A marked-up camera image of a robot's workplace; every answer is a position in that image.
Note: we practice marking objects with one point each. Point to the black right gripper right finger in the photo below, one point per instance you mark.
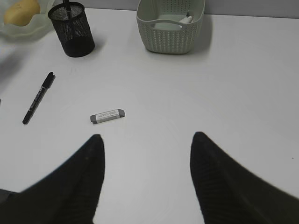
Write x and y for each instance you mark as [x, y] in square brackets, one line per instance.
[228, 193]

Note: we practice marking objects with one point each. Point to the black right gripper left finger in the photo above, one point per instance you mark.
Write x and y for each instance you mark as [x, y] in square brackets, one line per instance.
[68, 195]

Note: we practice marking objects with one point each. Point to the black marker pen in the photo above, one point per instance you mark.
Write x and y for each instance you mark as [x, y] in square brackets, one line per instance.
[45, 86]
[67, 5]

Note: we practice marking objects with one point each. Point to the waste paper ball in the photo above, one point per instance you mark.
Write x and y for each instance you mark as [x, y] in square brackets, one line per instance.
[187, 19]

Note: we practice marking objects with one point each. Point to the yellow mango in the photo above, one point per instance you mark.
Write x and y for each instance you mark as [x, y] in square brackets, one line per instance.
[21, 12]

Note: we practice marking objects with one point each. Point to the grey white eraser right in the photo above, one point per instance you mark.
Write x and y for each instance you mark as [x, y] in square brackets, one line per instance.
[107, 116]

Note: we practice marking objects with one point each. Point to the pale green wavy plate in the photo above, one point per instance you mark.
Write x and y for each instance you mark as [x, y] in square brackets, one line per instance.
[39, 24]

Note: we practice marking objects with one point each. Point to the black mesh pen holder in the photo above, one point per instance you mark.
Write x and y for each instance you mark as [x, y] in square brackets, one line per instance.
[72, 29]

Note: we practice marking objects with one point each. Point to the pale green woven basket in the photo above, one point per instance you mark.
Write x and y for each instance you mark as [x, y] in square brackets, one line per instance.
[159, 26]

